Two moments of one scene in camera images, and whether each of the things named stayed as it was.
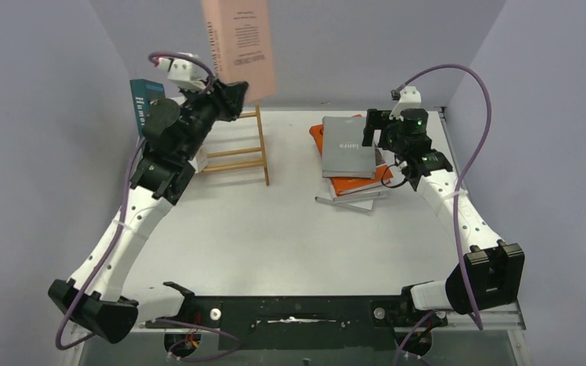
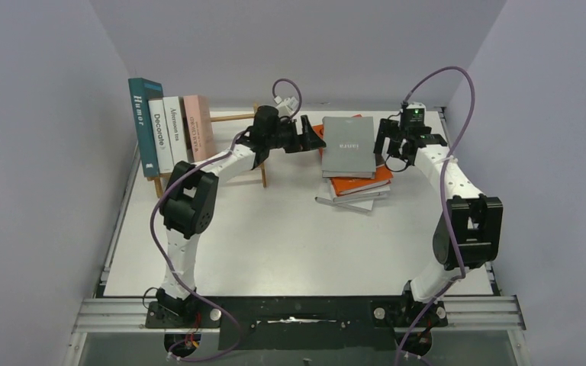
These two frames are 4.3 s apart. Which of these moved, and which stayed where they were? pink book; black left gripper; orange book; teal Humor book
Moved: black left gripper; pink book
Stayed: orange book; teal Humor book
